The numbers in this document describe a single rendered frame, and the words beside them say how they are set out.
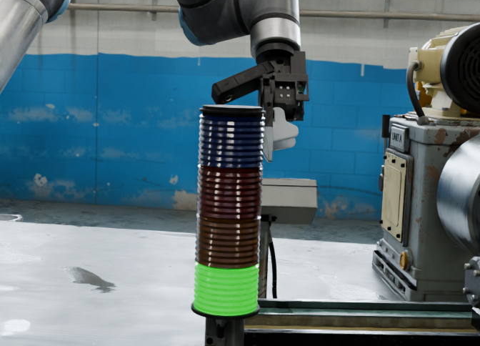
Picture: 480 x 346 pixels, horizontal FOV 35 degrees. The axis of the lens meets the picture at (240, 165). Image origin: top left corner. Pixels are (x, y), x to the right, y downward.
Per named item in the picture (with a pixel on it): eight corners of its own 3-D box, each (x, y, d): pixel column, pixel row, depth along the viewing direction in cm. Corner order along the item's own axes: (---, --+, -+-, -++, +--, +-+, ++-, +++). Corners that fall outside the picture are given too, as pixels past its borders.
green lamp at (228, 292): (254, 299, 74) (256, 254, 73) (260, 319, 68) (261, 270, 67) (193, 298, 74) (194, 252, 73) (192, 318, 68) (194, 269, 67)
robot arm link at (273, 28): (252, 16, 133) (248, 48, 142) (252, 39, 131) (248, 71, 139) (303, 18, 133) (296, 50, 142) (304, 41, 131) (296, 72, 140)
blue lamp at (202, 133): (261, 161, 72) (262, 114, 72) (266, 169, 66) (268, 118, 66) (197, 159, 72) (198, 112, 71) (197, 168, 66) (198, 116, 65)
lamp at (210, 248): (256, 254, 73) (258, 208, 73) (261, 270, 67) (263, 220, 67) (194, 252, 73) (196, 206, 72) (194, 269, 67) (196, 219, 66)
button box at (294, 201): (311, 225, 125) (310, 195, 127) (318, 208, 118) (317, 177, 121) (207, 222, 124) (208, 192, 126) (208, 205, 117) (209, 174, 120)
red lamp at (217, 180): (258, 208, 73) (261, 161, 72) (263, 220, 67) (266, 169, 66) (196, 206, 72) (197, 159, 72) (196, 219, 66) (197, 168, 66)
